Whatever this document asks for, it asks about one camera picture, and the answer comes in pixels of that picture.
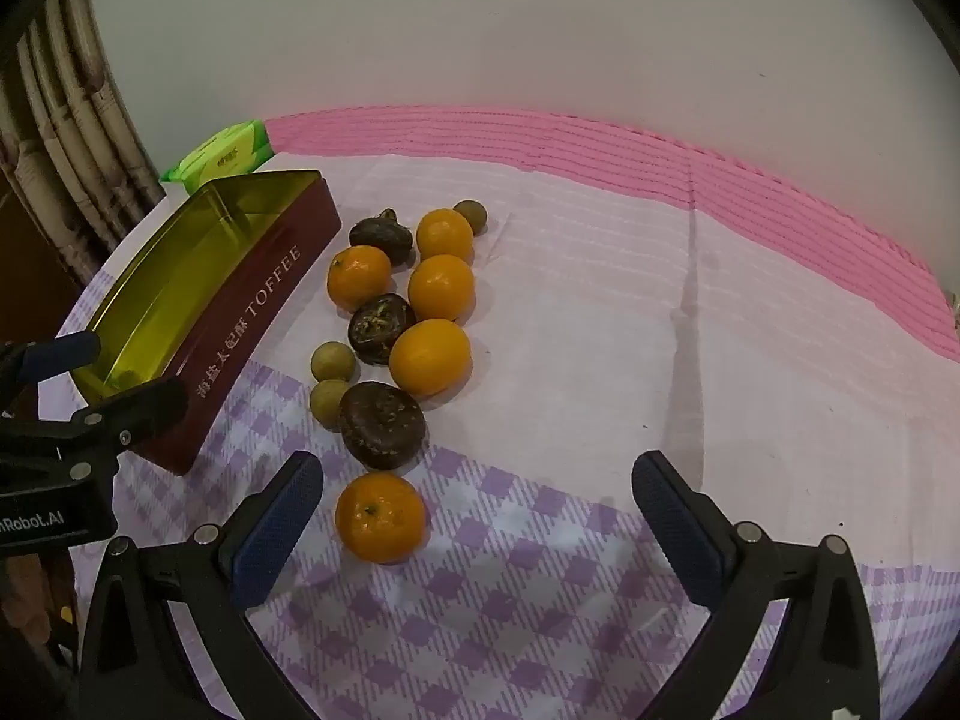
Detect dark red tin box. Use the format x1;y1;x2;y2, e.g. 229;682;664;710
71;170;343;476

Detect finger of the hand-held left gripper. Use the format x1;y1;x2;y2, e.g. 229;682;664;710
0;379;190;481
0;331;101;398

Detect dark brown wrinkled fruit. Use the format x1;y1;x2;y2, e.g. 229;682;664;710
346;293;417;366
337;381;427;473
348;208;415;269

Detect green tissue pack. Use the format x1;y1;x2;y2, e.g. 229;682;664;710
160;120;272;188

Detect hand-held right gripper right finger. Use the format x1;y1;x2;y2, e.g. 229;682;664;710
632;451;880;720

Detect beige patterned curtain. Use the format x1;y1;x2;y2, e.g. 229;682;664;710
0;0;167;260

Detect pink knitted blanket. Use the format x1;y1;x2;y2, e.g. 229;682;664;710
264;106;960;361

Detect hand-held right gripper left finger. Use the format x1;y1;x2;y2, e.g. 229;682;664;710
79;451;325;720

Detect brown wooden door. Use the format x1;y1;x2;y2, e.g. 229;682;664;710
0;165;83;338

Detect orange tangerine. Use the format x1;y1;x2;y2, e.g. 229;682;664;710
334;472;427;565
407;254;476;323
415;208;476;265
388;319;473;398
327;245;394;312

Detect purple checked bed sheet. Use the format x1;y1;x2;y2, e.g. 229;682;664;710
37;154;960;720

